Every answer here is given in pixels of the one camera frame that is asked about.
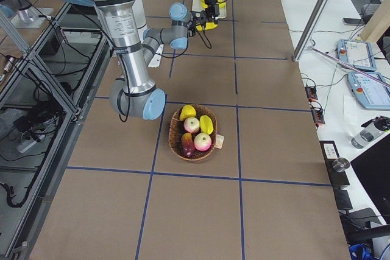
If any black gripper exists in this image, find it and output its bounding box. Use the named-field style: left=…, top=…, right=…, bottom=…
left=204, top=0, right=218, bottom=13
left=189, top=10, right=219, bottom=33

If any black monitor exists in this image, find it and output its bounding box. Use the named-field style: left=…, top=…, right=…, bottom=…
left=352, top=138, right=389, bottom=223

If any blue teach pendant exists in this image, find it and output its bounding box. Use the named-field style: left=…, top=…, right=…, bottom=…
left=337, top=39, right=377, bottom=72
left=347, top=72, right=389, bottom=110

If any pink white apple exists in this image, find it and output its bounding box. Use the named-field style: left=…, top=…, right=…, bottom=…
left=194, top=133, right=212, bottom=152
left=183, top=117, right=200, bottom=134

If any paper price tag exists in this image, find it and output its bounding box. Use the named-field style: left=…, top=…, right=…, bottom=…
left=215, top=134, right=224, bottom=149

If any white rectangular tray plate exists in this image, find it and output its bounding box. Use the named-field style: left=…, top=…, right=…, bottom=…
left=191, top=0, right=227, bottom=19

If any pink grabber stick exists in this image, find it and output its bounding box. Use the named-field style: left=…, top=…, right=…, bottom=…
left=307, top=40, right=390, bottom=87

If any yellow lemon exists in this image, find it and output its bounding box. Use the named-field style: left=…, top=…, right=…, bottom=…
left=179, top=104, right=197, bottom=121

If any brown wicker basket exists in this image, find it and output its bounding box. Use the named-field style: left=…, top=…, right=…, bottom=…
left=168, top=104, right=217, bottom=161

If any clear water bottle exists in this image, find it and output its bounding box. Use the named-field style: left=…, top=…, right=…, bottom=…
left=351, top=116, right=389, bottom=149

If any aluminium frame post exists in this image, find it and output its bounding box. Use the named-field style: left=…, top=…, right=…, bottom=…
left=292, top=0, right=329, bottom=61

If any orange black power strip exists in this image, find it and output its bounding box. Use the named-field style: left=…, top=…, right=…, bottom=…
left=305, top=85, right=325, bottom=128

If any dark purple mango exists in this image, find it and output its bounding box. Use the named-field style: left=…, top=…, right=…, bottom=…
left=181, top=133, right=195, bottom=157

